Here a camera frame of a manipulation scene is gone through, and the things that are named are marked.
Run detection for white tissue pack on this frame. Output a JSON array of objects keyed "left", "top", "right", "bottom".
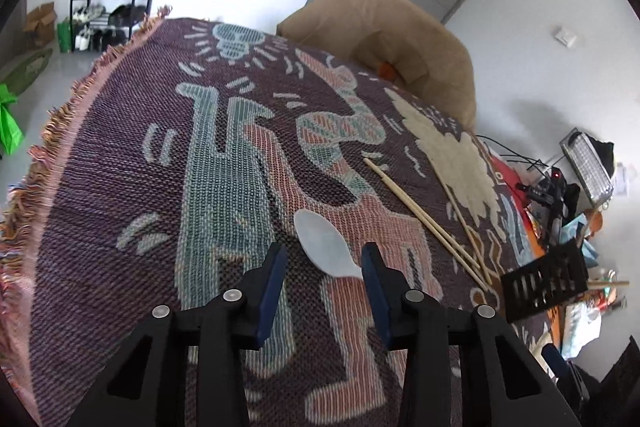
[{"left": 560, "top": 302, "right": 603, "bottom": 358}]

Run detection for wooden chopstick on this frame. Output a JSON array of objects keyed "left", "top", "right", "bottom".
[
  {"left": 434, "top": 166, "right": 495, "bottom": 282},
  {"left": 429, "top": 227, "right": 484, "bottom": 284},
  {"left": 586, "top": 279, "right": 632, "bottom": 292},
  {"left": 364, "top": 158, "right": 491, "bottom": 292}
]

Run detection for bright green bag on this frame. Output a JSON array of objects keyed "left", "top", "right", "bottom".
[{"left": 0, "top": 79, "right": 25, "bottom": 158}]

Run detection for black slotted utensil holder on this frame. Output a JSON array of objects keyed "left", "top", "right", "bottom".
[{"left": 500, "top": 238, "right": 590, "bottom": 323}]

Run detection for white paper note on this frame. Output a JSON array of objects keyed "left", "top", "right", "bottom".
[{"left": 614, "top": 162, "right": 632, "bottom": 198}]

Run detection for printed woven blanket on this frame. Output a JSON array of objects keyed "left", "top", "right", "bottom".
[{"left": 0, "top": 7, "right": 556, "bottom": 427}]

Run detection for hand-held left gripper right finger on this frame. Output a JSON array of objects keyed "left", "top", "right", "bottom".
[{"left": 361, "top": 242, "right": 583, "bottom": 427}]

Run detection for brown plush toy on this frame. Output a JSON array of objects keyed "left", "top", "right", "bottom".
[{"left": 587, "top": 209, "right": 606, "bottom": 238}]

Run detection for white plastic spoon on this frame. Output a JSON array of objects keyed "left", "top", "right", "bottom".
[{"left": 293, "top": 209, "right": 363, "bottom": 280}]

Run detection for spare gripper device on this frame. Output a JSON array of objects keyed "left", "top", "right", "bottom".
[{"left": 517, "top": 167, "right": 581, "bottom": 253}]

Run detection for cardboard box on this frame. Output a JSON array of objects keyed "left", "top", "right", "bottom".
[{"left": 22, "top": 2, "right": 58, "bottom": 50}]

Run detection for light blue packets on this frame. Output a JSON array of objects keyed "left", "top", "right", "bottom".
[{"left": 562, "top": 212, "right": 603, "bottom": 268}]

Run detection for tan beanbag chair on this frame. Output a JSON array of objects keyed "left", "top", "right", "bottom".
[{"left": 276, "top": 0, "right": 478, "bottom": 132}]

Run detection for green and white bag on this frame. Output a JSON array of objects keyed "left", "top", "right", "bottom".
[{"left": 56, "top": 19, "right": 75, "bottom": 54}]

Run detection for black cloth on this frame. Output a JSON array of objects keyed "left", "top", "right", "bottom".
[{"left": 582, "top": 134, "right": 615, "bottom": 178}]

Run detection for white light switch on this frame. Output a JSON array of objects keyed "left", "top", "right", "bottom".
[{"left": 555, "top": 26, "right": 580, "bottom": 48}]

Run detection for black shoe rack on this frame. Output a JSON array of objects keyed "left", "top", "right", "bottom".
[{"left": 70, "top": 0, "right": 156, "bottom": 54}]

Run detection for green floor rug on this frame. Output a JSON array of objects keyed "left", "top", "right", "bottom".
[{"left": 0, "top": 47, "right": 55, "bottom": 95}]

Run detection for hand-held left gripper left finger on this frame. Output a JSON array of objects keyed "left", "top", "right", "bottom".
[{"left": 65, "top": 242, "right": 289, "bottom": 427}]

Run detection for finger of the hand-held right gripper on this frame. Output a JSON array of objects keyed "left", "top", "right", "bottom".
[{"left": 541, "top": 343, "right": 595, "bottom": 414}]

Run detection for thin black cable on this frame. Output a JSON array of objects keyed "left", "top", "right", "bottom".
[{"left": 475, "top": 134, "right": 556, "bottom": 178}]

